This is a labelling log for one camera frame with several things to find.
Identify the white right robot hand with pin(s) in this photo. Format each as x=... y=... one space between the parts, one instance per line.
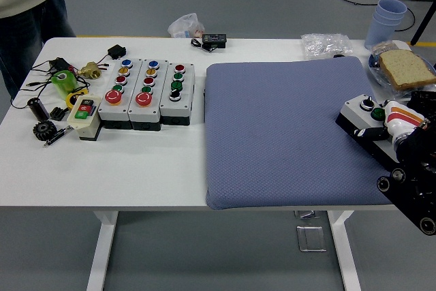
x=402 y=120

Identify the four-button control box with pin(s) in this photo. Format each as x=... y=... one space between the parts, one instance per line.
x=173 y=108
x=354 y=107

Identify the five-button emergency stop box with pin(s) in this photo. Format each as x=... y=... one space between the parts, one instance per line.
x=109 y=112
x=143 y=114

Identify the black metal machine part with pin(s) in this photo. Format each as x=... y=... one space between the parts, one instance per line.
x=424 y=103

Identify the slice of bread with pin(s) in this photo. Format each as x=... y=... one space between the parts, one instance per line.
x=405 y=67

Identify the clear plastic bread bag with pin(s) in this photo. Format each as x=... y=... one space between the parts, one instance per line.
x=376 y=73

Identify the light blue plastic cup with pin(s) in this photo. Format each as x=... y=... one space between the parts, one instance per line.
x=378 y=35
x=385 y=21
x=391 y=6

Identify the black slanted pole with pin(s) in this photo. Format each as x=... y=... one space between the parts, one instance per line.
x=422 y=22

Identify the clear bag of small parts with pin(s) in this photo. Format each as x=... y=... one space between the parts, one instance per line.
x=323 y=45

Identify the blue-grey quilted mat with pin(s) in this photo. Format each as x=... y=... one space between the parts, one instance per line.
x=272 y=134

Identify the small metal floor plate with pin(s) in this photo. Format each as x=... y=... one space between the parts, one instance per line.
x=306 y=214

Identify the white table leg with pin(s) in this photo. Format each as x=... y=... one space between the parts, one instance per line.
x=102 y=253
x=345 y=253

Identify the large metal floor plate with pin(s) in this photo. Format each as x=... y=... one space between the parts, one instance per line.
x=310 y=238

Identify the white plastic bag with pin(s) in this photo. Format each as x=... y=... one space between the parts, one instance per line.
x=185 y=27

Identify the brass valve fitting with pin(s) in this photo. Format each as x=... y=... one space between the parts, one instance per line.
x=90 y=70

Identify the yellow tape roll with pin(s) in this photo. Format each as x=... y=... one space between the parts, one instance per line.
x=69 y=100

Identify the green cylinder roll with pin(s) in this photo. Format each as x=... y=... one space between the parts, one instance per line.
x=64 y=83

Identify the black finned heat sink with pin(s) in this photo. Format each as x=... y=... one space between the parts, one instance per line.
x=58 y=114

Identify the small black electronic module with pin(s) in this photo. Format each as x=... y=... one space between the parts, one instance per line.
x=59 y=64

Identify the black metal pen tool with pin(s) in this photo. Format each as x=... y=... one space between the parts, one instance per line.
x=54 y=138

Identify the black metal gear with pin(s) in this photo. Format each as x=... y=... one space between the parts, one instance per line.
x=44 y=131

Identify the black cylindrical capacitor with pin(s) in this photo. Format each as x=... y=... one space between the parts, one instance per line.
x=36 y=108

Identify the cream red-green switch box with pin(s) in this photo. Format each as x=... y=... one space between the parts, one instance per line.
x=85 y=127

